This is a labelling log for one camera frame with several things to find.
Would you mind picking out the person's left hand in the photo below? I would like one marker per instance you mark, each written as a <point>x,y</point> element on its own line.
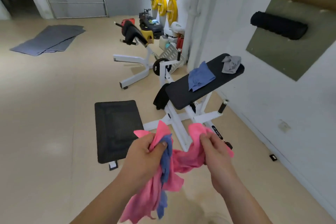
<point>140,162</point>

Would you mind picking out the person's right hand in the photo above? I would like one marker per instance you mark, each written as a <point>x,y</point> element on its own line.
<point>219,163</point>

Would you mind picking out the person's right thumb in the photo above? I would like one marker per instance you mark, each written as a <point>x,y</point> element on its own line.
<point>204,147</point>

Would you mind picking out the person's left thumb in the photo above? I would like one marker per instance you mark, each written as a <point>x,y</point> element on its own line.
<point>159,148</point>

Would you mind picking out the dark blue cloth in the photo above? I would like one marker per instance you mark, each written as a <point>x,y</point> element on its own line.
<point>166,164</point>

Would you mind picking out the pink cloth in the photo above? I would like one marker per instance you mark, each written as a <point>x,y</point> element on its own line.
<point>185,160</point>

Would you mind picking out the person's right forearm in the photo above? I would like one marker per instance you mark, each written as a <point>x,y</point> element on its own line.
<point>241,205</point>

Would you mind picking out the person's left forearm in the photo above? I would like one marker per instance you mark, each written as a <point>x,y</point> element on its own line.
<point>110,202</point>

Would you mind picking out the black rubber floor mat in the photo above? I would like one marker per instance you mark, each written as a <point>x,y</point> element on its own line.
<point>116,129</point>

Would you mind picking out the black padded white bench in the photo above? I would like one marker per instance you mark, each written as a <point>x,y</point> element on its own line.
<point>181,92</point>

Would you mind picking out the small black floor object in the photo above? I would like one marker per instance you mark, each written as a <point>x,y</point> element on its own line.
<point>273,157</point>

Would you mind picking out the light blue cloth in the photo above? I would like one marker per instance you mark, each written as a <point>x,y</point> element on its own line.
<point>200,76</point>

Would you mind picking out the small black weight plate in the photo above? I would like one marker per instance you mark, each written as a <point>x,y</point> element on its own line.
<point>158,66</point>

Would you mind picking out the grey cloth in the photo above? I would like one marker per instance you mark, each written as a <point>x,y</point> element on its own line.
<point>231,64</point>

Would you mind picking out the white perforated metal plate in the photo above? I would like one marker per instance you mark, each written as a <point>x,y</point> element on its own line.
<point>170,54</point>

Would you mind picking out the white plastic canister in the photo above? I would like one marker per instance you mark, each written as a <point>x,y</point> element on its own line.
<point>162,44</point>

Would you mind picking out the red fire extinguisher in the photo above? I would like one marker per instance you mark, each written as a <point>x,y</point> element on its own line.
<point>180,44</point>

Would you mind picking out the yellow plastic stool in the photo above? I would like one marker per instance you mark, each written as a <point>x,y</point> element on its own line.
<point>147,35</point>

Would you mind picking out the white round appliance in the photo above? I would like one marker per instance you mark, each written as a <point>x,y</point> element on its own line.
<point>177,29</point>

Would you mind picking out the black equipment bag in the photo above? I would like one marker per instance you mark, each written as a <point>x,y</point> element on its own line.
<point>153,27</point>

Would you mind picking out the red bag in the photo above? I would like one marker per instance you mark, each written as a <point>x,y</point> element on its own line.
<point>128,21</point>

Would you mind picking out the small grey floor mat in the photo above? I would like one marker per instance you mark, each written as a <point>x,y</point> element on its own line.
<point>64,46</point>

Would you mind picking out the black foam roller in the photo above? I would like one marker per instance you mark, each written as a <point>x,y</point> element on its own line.
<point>278,25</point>

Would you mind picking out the large grey floor mat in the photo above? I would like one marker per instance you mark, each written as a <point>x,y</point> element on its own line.
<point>49,38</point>

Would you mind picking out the white wall socket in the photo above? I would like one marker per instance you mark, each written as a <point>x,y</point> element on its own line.
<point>284,126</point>

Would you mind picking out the white frame exercise machine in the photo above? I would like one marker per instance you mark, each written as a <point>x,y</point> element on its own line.
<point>136,59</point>

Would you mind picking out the olive green wall panel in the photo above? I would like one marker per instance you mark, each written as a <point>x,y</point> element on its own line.
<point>288,53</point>

